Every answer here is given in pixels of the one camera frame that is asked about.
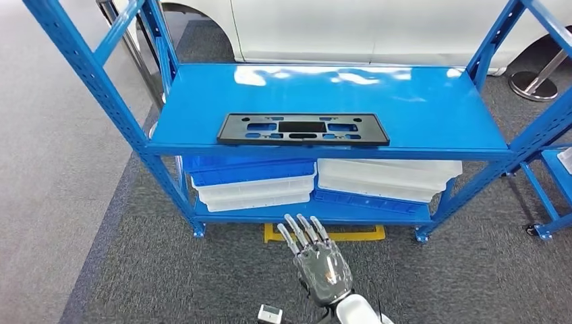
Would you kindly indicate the black plastic frame part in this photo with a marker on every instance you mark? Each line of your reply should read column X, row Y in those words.
column 301, row 127

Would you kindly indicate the chrome stanchion post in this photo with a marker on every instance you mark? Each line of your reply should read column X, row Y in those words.
column 129, row 44
column 532, row 87

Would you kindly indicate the blue wheeled shelf rack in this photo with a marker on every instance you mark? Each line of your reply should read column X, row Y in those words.
column 558, row 190

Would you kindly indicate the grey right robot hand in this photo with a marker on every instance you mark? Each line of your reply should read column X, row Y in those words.
column 324, row 273

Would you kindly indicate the white car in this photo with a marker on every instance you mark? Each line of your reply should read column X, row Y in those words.
column 335, row 27

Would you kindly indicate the white plastic bin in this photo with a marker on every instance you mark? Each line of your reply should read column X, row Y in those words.
column 384, row 172
column 375, row 190
column 566, row 160
column 259, row 202
column 254, row 188

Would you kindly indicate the blue metal shelf rack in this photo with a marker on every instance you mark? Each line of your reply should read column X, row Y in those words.
column 335, row 98

